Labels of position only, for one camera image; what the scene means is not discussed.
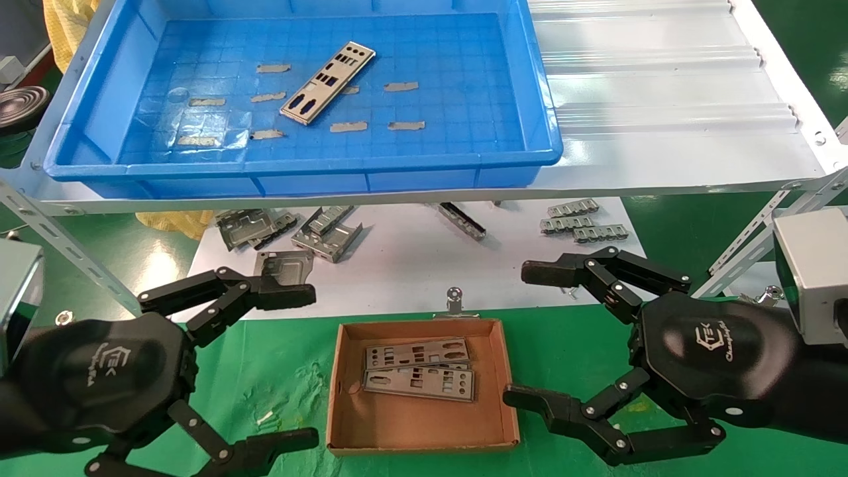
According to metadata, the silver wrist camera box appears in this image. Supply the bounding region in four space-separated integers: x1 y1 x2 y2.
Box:
773 209 848 346
0 240 44 378

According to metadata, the white board sheet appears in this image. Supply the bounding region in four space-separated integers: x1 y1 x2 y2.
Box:
187 197 653 322

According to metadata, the flat grey metal bracket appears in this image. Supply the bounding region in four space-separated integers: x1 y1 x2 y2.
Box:
255 250 313 289

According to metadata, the small notched metal piece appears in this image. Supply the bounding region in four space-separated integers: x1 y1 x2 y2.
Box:
574 225 629 244
540 215 594 235
548 200 600 219

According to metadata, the folded grey metal bracket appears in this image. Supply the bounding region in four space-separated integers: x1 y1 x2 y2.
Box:
291 220 363 264

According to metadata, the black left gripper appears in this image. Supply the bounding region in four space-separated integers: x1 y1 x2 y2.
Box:
13 267 320 477

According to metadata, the black round disc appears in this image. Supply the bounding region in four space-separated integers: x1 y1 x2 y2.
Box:
0 85 51 137

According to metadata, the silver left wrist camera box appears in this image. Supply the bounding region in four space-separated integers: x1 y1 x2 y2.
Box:
0 240 44 378

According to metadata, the brown cardboard box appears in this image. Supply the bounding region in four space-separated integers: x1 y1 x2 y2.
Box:
326 318 521 456

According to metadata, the grey metal port plate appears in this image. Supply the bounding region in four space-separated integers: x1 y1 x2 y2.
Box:
361 363 476 403

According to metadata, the bent grey metal bracket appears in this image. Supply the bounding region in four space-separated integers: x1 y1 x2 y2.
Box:
217 209 282 252

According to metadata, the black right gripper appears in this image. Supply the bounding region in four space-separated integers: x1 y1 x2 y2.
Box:
502 247 806 466

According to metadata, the green cloth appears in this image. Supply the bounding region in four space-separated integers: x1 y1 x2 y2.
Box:
0 301 848 477

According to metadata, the blue plastic tray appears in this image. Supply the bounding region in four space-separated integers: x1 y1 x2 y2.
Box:
43 0 564 199

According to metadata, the long narrow metal strip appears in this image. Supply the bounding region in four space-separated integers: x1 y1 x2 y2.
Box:
434 202 486 240

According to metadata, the silver metal port plate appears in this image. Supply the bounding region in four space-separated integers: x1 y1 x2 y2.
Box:
364 337 470 372
280 41 376 126

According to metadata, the white metal shelf rack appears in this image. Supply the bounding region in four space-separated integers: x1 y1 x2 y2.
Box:
0 0 848 325

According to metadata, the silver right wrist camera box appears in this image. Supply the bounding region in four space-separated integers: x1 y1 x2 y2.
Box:
773 209 848 346

